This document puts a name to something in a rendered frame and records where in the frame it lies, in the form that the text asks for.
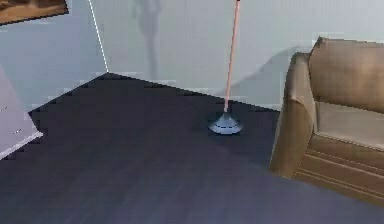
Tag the pink pole floor lamp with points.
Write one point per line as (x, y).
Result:
(230, 66)

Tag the brown leather armchair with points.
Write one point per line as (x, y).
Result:
(336, 110)

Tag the brown framed wall picture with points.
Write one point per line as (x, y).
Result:
(30, 8)

